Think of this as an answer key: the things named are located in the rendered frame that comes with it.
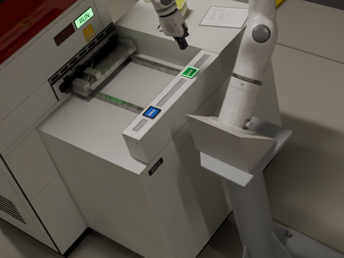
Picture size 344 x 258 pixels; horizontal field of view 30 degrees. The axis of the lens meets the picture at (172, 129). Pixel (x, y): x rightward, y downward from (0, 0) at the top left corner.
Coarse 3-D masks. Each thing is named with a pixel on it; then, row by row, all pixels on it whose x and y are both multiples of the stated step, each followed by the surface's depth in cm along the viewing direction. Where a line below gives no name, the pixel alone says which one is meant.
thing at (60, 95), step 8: (112, 32) 302; (104, 40) 300; (96, 48) 297; (112, 48) 305; (88, 56) 294; (104, 56) 303; (80, 64) 292; (96, 64) 300; (64, 72) 287; (72, 72) 289; (56, 80) 284; (64, 80) 287; (56, 88) 285; (64, 88) 291; (72, 88) 292; (56, 96) 288; (64, 96) 290
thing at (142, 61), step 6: (132, 60) 300; (138, 60) 297; (144, 60) 295; (150, 60) 294; (144, 66) 297; (150, 66) 294; (156, 66) 291; (162, 66) 289; (168, 66) 288; (168, 72) 288; (174, 72) 285
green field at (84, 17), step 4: (88, 12) 287; (92, 12) 289; (80, 16) 284; (84, 16) 286; (88, 16) 288; (76, 20) 283; (80, 20) 285; (84, 20) 287; (76, 24) 284; (80, 24) 286
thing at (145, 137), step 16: (192, 64) 267; (208, 64) 264; (176, 80) 262; (192, 80) 259; (208, 80) 267; (160, 96) 257; (176, 96) 255; (192, 96) 261; (208, 96) 271; (160, 112) 250; (176, 112) 255; (192, 112) 265; (128, 128) 247; (144, 128) 245; (160, 128) 250; (176, 128) 259; (128, 144) 250; (144, 144) 245; (160, 144) 253; (144, 160) 251
